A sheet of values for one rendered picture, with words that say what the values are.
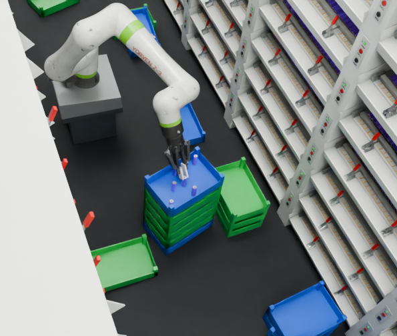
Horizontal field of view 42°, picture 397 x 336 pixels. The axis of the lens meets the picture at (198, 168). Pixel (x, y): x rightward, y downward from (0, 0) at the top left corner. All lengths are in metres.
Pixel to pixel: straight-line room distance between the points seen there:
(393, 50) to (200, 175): 1.04
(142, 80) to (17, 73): 2.39
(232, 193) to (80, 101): 0.90
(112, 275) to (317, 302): 0.99
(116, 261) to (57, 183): 1.83
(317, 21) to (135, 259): 1.39
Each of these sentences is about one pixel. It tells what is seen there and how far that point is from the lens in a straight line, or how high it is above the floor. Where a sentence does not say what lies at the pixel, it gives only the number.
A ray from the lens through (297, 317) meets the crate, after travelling 2.51.
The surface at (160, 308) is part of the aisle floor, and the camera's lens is 2.51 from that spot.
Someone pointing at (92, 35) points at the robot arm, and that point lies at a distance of 2.16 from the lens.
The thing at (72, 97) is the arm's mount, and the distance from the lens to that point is 2.70.
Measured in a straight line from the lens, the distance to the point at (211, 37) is 3.16.
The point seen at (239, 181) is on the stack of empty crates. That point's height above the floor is 0.16.
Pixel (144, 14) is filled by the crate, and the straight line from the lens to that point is 3.59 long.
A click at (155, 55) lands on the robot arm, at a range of 2.18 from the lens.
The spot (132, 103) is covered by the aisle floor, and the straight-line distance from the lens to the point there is 3.16.
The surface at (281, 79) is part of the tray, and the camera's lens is 2.44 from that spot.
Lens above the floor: 2.38
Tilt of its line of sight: 55 degrees down
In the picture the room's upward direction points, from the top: 10 degrees clockwise
